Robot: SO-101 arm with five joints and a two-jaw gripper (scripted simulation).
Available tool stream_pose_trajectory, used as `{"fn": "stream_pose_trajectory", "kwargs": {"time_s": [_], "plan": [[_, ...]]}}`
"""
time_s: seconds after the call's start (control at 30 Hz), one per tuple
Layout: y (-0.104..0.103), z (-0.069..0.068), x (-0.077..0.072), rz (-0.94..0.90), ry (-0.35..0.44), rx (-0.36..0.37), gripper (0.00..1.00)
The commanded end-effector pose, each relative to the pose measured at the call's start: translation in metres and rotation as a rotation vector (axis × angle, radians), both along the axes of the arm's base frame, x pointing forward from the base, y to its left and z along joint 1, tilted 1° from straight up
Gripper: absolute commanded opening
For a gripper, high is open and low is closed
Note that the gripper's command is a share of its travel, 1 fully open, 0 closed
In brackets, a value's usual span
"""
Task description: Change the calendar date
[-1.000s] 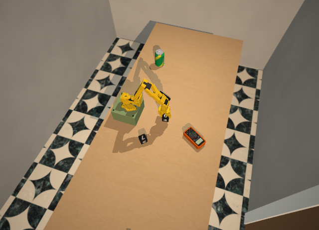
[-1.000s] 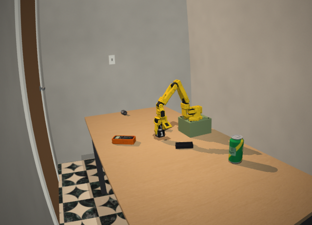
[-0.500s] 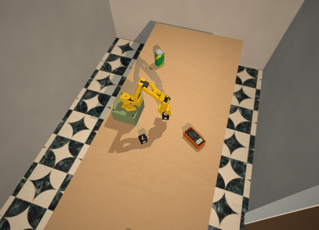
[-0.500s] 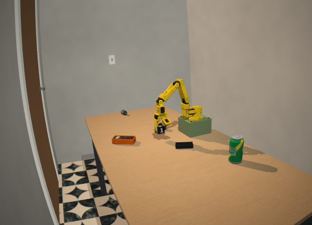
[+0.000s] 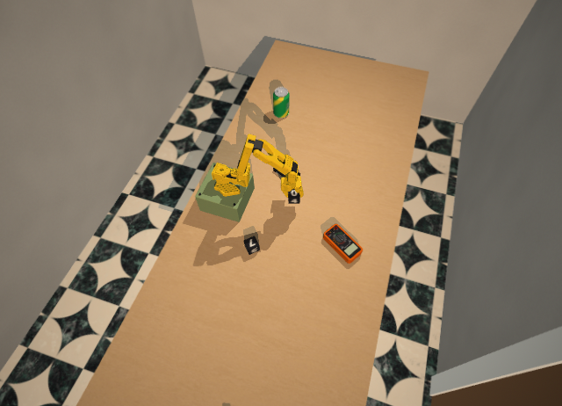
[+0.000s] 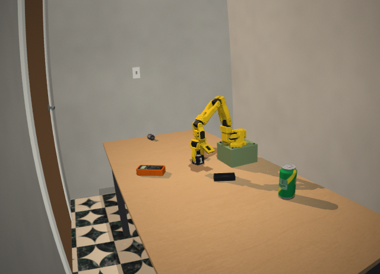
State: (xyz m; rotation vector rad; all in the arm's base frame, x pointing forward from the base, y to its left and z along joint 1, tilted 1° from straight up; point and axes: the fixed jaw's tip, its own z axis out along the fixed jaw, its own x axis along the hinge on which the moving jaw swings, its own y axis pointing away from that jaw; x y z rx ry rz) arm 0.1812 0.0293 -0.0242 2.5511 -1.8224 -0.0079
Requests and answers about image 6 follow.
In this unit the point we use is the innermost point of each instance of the orange digital multimeter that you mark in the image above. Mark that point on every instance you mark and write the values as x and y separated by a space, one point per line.
151 170

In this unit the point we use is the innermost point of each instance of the green drink can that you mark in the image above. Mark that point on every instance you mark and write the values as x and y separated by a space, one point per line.
287 181

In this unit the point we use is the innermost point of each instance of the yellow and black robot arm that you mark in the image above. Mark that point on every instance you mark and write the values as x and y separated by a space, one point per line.
236 137

